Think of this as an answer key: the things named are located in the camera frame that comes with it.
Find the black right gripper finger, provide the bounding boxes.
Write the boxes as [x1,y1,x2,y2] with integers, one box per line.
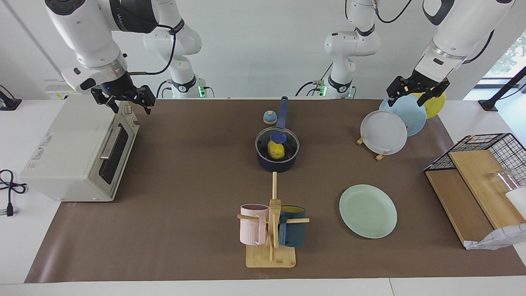
[91,90,120,113]
[136,85,156,116]

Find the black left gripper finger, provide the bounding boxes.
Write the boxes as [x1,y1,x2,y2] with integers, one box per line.
[386,76,411,107]
[417,81,450,107]

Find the glass lid with blue knob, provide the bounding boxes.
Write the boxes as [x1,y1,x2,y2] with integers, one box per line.
[255,127,300,162]

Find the yellow plate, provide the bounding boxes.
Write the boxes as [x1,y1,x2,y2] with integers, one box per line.
[411,91,445,120]

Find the light blue plate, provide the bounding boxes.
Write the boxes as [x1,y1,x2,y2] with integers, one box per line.
[379,95,427,137]

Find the grey plate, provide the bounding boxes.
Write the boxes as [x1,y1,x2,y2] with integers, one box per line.
[360,110,408,155]

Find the wooden plate rack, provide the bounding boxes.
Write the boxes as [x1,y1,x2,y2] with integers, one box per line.
[356,132,389,161]

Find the green plate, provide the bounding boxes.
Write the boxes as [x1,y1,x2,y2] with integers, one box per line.
[339,184,398,239]

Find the white power strip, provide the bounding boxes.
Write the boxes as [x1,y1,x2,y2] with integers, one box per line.
[44,80,81,100]

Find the black clamp stand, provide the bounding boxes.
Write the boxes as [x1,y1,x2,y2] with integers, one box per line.
[479,66,526,111]

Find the beige toaster oven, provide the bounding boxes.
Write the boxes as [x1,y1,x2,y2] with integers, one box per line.
[21,95,140,202]

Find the window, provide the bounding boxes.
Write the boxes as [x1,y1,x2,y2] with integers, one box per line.
[481,31,526,81]

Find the black desk clamp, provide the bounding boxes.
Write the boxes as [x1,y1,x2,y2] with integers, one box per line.
[0,84,22,111]

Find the brown table mat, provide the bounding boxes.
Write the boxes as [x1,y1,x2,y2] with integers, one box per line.
[25,99,526,283]

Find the white crumpled cloth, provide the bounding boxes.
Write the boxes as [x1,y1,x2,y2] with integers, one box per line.
[464,224,526,250]

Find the pink mug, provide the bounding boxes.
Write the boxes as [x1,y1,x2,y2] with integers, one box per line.
[240,204,270,246]

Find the dark blue mug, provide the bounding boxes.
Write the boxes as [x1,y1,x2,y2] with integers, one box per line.
[279,206,307,247]

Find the wooden mug tree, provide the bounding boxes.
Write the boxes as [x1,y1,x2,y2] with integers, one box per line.
[238,172,309,268]

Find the black base cable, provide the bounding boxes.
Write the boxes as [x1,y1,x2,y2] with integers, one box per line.
[296,64,332,97]
[156,79,174,98]

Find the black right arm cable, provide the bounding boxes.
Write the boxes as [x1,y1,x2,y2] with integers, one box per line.
[123,24,178,76]

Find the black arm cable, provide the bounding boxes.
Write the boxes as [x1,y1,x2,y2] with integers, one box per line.
[372,0,494,65]
[123,24,178,76]

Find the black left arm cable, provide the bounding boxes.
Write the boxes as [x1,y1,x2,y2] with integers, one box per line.
[372,0,494,65]

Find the black power cord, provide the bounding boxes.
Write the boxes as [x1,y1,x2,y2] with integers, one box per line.
[0,169,28,217]

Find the dark pot with purple handle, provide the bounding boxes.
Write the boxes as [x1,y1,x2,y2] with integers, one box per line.
[255,97,300,173]

